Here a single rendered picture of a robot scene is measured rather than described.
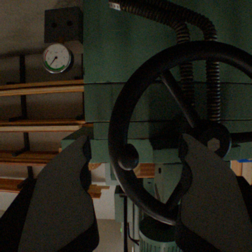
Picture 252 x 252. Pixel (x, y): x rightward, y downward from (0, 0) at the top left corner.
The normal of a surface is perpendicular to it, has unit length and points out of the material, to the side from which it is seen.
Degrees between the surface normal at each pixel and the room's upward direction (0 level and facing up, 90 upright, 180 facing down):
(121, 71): 90
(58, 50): 90
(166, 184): 90
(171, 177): 90
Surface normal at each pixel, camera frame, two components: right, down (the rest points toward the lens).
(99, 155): -0.04, 0.14
